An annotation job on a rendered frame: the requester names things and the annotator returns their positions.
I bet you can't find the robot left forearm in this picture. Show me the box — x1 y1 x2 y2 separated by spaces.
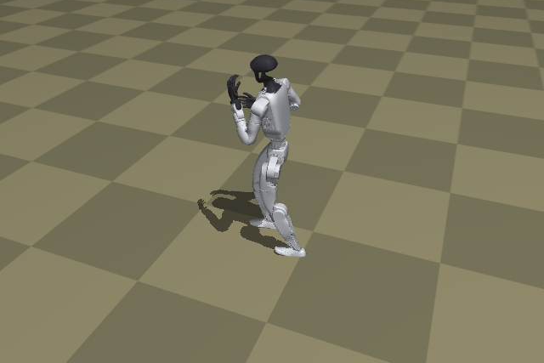
230 103 249 144

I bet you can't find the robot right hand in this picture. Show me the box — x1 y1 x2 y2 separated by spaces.
238 93 256 109

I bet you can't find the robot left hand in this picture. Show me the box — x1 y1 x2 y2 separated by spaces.
227 75 241 110

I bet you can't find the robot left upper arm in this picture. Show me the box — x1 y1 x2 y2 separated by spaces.
246 98 269 145

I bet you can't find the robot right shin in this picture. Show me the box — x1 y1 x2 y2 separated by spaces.
252 181 271 223

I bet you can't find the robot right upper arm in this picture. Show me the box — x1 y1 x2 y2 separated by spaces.
276 78 301 111

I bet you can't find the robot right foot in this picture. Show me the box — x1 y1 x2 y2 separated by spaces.
250 217 276 230

